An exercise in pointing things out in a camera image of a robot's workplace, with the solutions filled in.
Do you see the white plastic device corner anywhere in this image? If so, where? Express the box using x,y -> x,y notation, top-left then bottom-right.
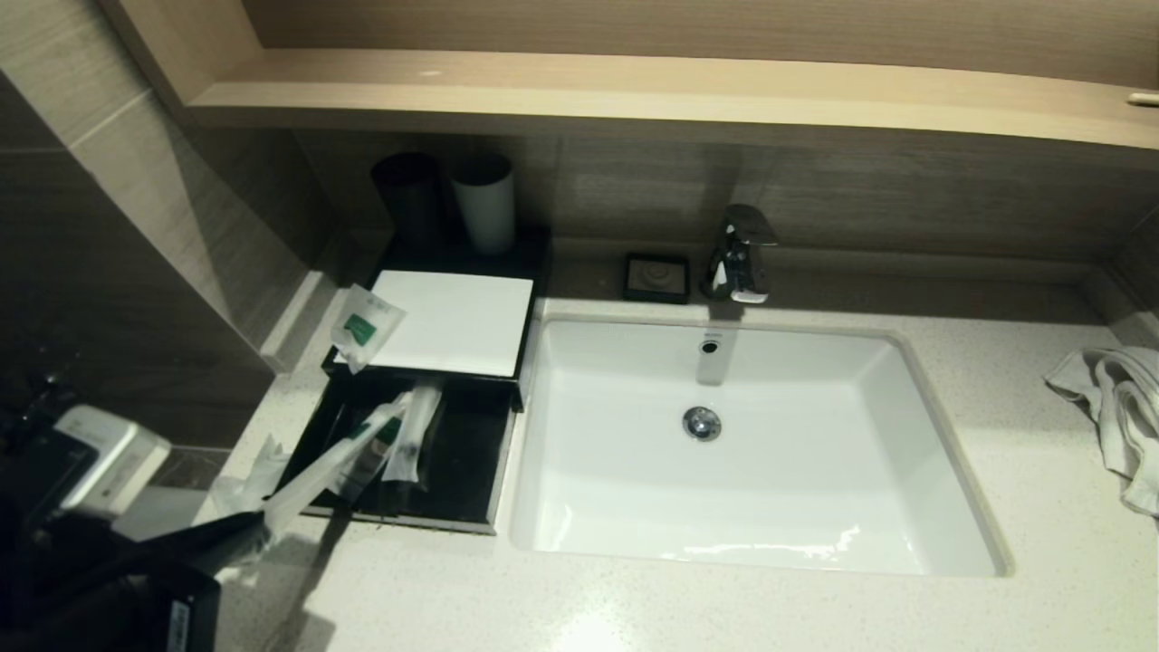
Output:
53,405 -> 173,520

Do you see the black amenity tray box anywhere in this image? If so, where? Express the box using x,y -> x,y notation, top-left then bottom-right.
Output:
321,217 -> 551,410

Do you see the crumpled white towel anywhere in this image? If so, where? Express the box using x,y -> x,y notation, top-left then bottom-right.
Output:
1044,347 -> 1159,517

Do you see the light wooden shelf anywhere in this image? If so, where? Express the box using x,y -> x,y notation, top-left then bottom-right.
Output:
181,47 -> 1159,151

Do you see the chrome faucet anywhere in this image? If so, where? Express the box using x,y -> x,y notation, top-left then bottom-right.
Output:
702,205 -> 778,304

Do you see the black glossy tray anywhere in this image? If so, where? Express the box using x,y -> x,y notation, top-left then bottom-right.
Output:
272,369 -> 519,535

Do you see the pale grey cup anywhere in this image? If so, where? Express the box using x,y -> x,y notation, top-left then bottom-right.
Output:
450,152 -> 517,257

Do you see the white glossy tray surface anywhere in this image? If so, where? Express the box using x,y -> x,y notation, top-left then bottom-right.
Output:
335,270 -> 535,378

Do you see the long green-label toothbrush packet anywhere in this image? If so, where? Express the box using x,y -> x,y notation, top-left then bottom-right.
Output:
382,380 -> 445,486
261,394 -> 410,546

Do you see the small green-label sachet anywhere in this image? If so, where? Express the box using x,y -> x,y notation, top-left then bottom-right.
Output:
330,283 -> 407,374

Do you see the clear plastic packet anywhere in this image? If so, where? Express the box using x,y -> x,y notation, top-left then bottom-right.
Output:
210,435 -> 292,585

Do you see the black cup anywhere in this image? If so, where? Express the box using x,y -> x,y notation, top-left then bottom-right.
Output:
369,152 -> 445,250

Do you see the white ceramic sink basin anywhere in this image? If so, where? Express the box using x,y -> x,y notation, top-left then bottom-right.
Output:
510,314 -> 1011,578

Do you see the black square soap dish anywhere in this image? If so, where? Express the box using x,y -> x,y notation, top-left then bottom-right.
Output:
622,252 -> 691,304

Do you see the green-label comb packet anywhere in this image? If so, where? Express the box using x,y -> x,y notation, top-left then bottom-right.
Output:
337,417 -> 406,503

